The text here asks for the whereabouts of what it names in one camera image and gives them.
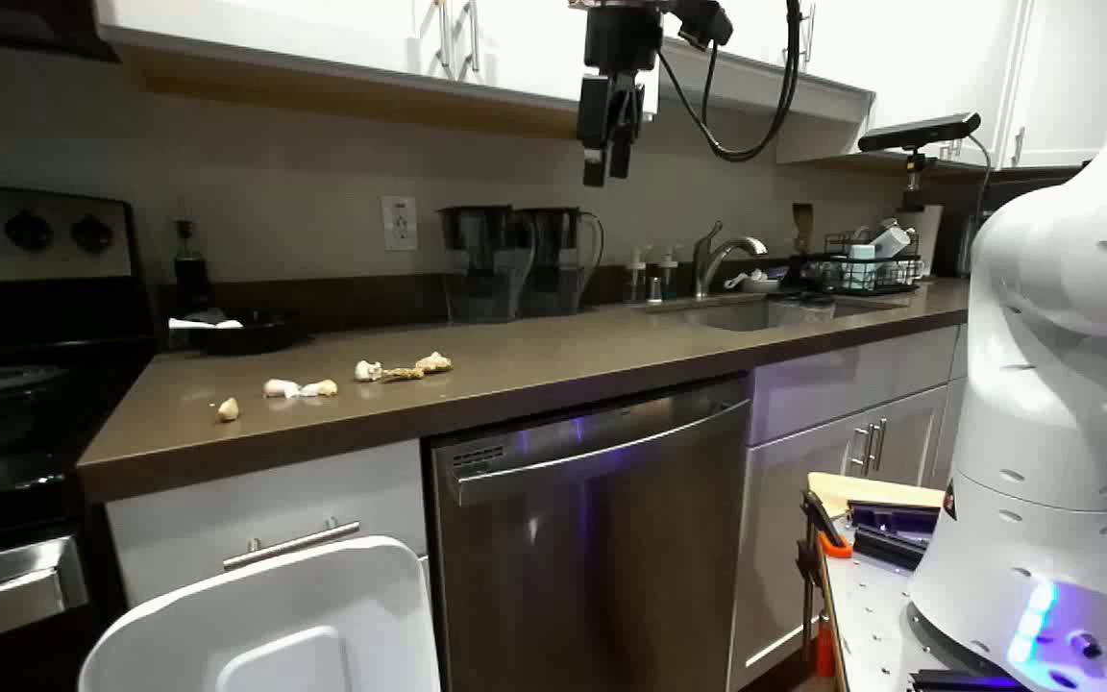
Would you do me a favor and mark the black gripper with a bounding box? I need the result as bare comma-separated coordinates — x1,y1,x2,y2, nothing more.
573,0,666,194

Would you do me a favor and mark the small soap bottle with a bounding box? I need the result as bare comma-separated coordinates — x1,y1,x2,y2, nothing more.
655,249,684,309
623,246,655,309

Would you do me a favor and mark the chrome sink faucet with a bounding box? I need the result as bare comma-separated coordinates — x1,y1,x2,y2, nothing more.
690,219,772,309

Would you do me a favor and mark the white upper cabinet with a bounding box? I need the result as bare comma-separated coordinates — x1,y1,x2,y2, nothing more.
90,0,882,136

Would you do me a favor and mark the white sink base cabinet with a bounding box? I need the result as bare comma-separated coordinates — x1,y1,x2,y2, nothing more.
727,319,968,692

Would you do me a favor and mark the stainless steel dishwasher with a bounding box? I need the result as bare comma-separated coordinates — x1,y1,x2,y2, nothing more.
423,374,759,692

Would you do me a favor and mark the black frying pan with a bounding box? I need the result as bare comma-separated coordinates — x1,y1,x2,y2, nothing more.
167,309,316,356

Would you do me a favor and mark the wooden table board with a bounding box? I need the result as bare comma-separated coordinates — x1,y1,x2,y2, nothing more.
804,468,951,518

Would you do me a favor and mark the black orange clamp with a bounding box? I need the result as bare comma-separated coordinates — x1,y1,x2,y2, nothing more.
809,613,844,686
799,490,860,565

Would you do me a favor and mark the dark glass bottle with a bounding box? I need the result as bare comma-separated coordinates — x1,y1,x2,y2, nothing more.
168,217,217,319

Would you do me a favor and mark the white drawer cabinet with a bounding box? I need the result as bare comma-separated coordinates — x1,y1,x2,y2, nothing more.
102,437,438,616

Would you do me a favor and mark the black steel stove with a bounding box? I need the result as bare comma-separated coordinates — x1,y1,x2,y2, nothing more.
0,176,163,692

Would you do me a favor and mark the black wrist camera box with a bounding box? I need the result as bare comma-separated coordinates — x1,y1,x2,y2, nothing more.
672,0,740,55

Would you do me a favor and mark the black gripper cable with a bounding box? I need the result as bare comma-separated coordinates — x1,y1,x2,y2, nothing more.
659,0,809,164

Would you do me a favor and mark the white wall outlet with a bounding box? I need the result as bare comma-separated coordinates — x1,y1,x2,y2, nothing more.
380,194,423,255

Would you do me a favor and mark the black wire dish rack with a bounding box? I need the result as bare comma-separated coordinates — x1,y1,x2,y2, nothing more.
776,226,937,302

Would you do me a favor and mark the black camera on stand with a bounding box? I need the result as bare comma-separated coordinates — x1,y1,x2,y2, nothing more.
854,109,988,249

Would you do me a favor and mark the perforated metal mount plate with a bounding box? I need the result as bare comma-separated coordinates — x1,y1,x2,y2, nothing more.
821,549,1008,692

